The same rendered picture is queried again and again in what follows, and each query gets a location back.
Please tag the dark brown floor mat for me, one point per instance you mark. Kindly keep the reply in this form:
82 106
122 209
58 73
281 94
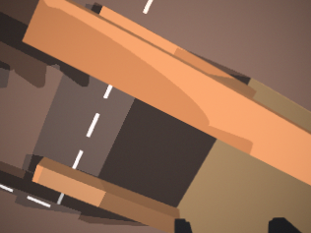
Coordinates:
47 106

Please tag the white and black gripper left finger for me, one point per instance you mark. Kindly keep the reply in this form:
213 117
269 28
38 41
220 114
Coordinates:
182 226

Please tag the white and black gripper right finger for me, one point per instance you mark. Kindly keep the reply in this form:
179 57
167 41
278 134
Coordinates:
281 225

